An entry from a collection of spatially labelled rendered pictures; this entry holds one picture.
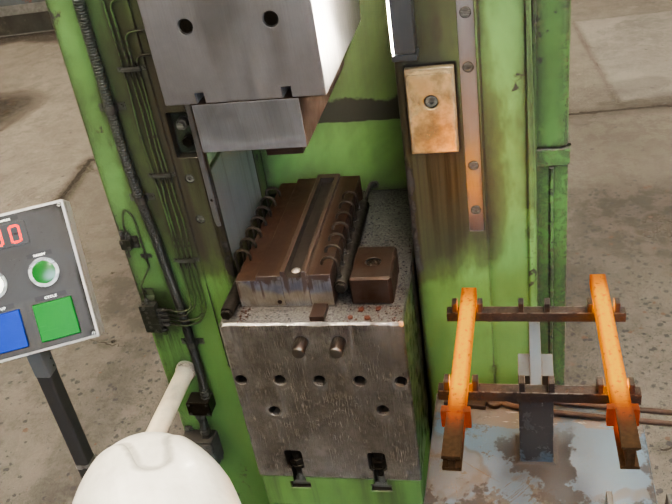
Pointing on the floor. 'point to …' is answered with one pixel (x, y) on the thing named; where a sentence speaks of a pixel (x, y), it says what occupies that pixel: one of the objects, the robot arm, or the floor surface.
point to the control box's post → (61, 407)
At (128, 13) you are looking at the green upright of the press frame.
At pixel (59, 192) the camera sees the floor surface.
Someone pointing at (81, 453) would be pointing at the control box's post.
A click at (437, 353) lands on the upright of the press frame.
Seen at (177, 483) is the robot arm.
